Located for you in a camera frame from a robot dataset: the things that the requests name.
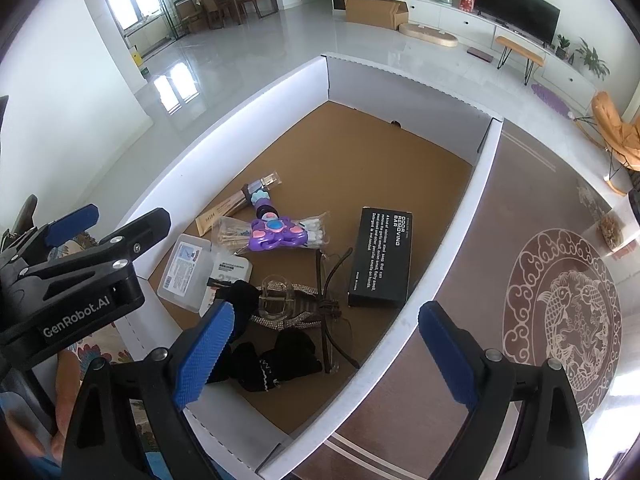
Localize black television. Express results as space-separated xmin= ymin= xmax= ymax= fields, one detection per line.
xmin=474 ymin=0 xmax=561 ymax=48

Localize black rectangular box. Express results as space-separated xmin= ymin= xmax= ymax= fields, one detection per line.
xmin=346 ymin=206 xmax=413 ymax=309

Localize white cardboard box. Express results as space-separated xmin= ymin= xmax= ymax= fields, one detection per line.
xmin=107 ymin=52 xmax=503 ymax=478

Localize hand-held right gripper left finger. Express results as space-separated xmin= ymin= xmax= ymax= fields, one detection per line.
xmin=62 ymin=301 xmax=236 ymax=480

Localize clear lens glasses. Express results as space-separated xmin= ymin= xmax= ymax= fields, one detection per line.
xmin=315 ymin=247 xmax=361 ymax=373

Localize tall leafy potted plant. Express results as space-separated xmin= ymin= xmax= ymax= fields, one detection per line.
xmin=575 ymin=37 xmax=611 ymax=78

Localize clear claw hair clip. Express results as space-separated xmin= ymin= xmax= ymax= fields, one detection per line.
xmin=257 ymin=275 xmax=296 ymax=328

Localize person's left hand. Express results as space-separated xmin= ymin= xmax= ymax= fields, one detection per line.
xmin=51 ymin=352 xmax=84 ymax=461

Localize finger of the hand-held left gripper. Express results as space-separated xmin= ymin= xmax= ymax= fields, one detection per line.
xmin=17 ymin=207 xmax=172 ymax=295
xmin=0 ymin=204 xmax=101 ymax=273

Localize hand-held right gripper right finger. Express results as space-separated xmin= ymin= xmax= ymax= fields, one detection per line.
xmin=418 ymin=301 xmax=590 ymax=480

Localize wooden bench hairpin legs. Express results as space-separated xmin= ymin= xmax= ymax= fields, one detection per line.
xmin=495 ymin=36 xmax=546 ymax=86

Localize clear jar black lid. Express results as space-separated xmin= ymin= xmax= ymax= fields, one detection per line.
xmin=580 ymin=195 xmax=640 ymax=261

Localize cotton swab bag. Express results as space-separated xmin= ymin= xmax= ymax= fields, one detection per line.
xmin=212 ymin=211 xmax=332 ymax=257

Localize silver capped tube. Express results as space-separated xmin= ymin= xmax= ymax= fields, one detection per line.
xmin=242 ymin=171 xmax=283 ymax=201

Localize orange lounge chair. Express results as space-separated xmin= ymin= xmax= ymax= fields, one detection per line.
xmin=575 ymin=91 xmax=640 ymax=196

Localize rhinestone hair clip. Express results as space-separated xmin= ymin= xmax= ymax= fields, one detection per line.
xmin=255 ymin=285 xmax=343 ymax=331

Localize brown cardboard box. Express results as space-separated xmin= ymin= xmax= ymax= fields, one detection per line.
xmin=345 ymin=0 xmax=410 ymax=31

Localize white TV console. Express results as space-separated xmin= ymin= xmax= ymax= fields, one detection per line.
xmin=390 ymin=0 xmax=601 ymax=111

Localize gold slim box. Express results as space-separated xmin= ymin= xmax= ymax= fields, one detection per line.
xmin=196 ymin=192 xmax=251 ymax=237

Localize beige oval floor board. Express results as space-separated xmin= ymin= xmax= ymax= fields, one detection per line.
xmin=397 ymin=22 xmax=458 ymax=48

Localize black velvet scrunchie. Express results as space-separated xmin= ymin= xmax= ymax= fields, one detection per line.
xmin=272 ymin=327 xmax=323 ymax=386
xmin=227 ymin=280 xmax=263 ymax=341

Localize purple butterfly toy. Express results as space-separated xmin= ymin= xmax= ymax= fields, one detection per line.
xmin=248 ymin=187 xmax=308 ymax=255

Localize clear plastic box blue label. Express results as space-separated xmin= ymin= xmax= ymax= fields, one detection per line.
xmin=157 ymin=234 xmax=212 ymax=313

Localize black scrunchie white trim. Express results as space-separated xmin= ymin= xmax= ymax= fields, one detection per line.
xmin=207 ymin=342 xmax=281 ymax=393

